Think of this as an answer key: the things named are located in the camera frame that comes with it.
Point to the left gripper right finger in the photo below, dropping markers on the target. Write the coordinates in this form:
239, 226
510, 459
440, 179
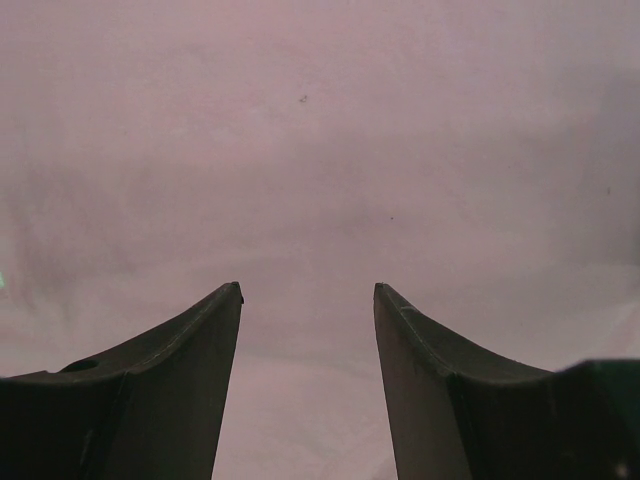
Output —
459, 411

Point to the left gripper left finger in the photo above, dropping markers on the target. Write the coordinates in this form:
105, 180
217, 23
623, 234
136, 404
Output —
149, 408

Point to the pink t-shirt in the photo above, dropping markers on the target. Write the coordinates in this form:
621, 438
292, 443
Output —
481, 157

